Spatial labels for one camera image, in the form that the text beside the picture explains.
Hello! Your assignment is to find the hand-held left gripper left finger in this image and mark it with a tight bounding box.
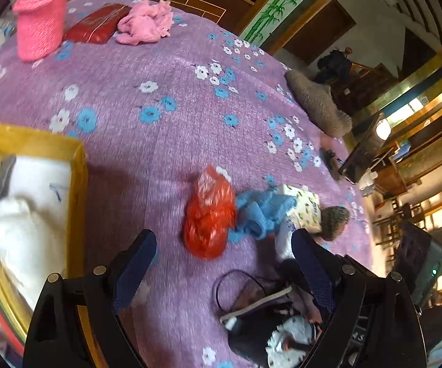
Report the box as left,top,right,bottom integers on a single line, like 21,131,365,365
23,229,158,368

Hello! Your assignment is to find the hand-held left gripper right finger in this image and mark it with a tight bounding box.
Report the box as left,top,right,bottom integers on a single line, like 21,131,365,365
290,228,428,368

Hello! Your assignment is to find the white towel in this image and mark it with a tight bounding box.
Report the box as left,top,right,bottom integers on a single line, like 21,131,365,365
0,195,69,309

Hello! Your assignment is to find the yellow box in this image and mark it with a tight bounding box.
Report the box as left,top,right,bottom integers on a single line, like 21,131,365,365
0,122,90,339

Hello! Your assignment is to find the wooden chair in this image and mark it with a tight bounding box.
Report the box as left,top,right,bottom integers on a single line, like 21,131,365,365
374,197,417,246

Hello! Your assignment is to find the grey knitted ball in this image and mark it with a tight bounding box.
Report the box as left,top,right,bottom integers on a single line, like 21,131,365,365
318,206,351,242

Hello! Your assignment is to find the blue floral tissue pack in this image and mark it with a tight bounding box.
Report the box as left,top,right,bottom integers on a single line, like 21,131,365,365
278,184,322,234

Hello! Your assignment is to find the blue knitted cloth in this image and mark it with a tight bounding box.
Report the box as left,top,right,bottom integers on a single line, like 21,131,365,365
229,188,298,243

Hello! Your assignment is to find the red plastic bag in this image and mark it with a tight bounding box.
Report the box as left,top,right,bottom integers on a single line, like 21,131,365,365
183,165,238,260

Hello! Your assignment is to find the black bag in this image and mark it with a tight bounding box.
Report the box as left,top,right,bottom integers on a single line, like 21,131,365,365
226,299,322,368

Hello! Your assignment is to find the purple floral tablecloth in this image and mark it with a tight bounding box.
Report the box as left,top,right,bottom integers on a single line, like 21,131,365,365
0,0,375,368

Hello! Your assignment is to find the wooden stair railing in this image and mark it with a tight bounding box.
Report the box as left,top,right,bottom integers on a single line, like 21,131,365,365
344,61,398,113

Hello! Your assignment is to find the dark jacket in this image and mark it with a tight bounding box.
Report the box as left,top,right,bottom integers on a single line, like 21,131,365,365
315,48,354,86

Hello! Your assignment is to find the red packet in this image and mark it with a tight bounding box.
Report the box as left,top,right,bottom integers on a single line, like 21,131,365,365
62,3,132,45

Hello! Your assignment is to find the pink fluffy cloth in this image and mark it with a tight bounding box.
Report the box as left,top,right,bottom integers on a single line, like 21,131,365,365
115,0,174,46

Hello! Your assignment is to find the black cable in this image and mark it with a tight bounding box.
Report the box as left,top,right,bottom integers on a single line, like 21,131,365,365
215,269,280,313

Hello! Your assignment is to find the bamboo wall painting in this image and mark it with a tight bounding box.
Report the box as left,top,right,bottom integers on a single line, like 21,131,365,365
240,0,322,47

